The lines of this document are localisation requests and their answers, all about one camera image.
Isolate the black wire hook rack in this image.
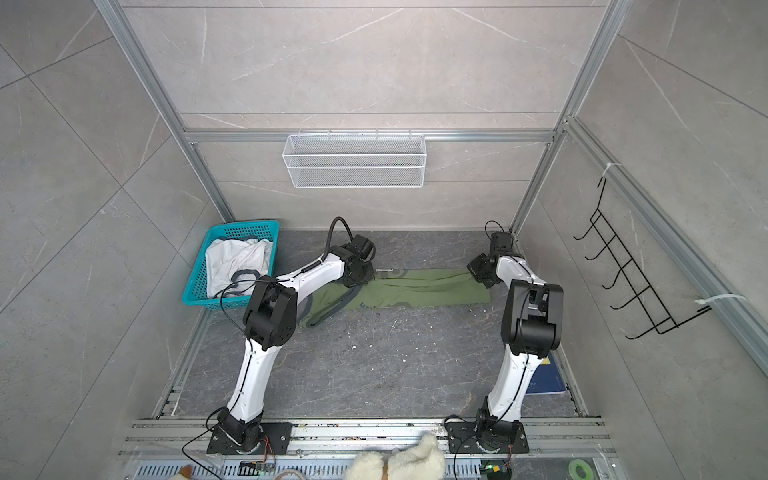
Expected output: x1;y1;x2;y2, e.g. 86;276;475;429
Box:
573;178;712;341

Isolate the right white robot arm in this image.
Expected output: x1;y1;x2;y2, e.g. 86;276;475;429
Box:
443;231;564;455

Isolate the green tank top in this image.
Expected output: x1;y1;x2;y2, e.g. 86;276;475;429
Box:
298;268;491;328

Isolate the white plush toy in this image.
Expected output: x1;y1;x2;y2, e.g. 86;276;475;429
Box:
344;433;446;480

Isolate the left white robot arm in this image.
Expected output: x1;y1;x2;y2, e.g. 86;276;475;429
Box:
209;234;376;454

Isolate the teal plastic basket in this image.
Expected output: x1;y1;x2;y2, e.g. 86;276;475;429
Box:
182;220;280;310

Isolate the white tank top in basket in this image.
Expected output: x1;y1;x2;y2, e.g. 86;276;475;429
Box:
204;238;273;299

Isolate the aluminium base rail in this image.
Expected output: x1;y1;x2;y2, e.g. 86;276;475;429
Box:
111;418;626;479

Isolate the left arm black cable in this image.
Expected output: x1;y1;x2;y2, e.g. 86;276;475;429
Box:
322;216;355;260

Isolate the green tape roll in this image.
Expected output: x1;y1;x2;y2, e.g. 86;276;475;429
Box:
568;459;595;480

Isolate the blue book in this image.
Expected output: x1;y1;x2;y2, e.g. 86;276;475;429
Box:
526;355;567;395

